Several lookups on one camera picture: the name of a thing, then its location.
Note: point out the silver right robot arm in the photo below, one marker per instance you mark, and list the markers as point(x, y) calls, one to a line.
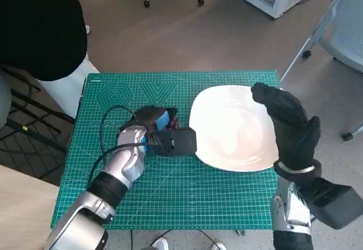
point(289, 213)

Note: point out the black metal frame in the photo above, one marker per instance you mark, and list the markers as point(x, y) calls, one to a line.
point(24, 127)

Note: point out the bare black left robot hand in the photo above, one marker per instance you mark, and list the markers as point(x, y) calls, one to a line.
point(150, 116)

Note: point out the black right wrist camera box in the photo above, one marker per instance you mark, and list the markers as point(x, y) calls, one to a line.
point(334, 204)

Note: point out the green cutting mat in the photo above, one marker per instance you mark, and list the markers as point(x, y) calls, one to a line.
point(193, 190)

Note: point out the white shoe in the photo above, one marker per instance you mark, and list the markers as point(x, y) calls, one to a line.
point(160, 244)
point(219, 246)

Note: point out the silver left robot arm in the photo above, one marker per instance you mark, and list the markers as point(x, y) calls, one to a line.
point(124, 162)

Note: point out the white square plate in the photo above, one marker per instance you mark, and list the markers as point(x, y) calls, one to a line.
point(232, 128)

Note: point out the light wooden table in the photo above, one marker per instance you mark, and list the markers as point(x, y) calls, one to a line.
point(22, 210)

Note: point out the person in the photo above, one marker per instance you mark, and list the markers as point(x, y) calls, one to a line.
point(37, 29)

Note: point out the purple toy grape bunch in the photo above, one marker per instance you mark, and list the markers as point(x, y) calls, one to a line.
point(174, 122)

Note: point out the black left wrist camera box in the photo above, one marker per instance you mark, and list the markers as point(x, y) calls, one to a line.
point(178, 142)

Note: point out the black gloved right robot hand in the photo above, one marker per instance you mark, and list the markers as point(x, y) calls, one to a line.
point(289, 125)

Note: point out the pale blue mesh chair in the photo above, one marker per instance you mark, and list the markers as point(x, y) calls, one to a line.
point(348, 43)

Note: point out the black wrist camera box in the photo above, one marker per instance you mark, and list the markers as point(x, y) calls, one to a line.
point(334, 204)
point(178, 142)

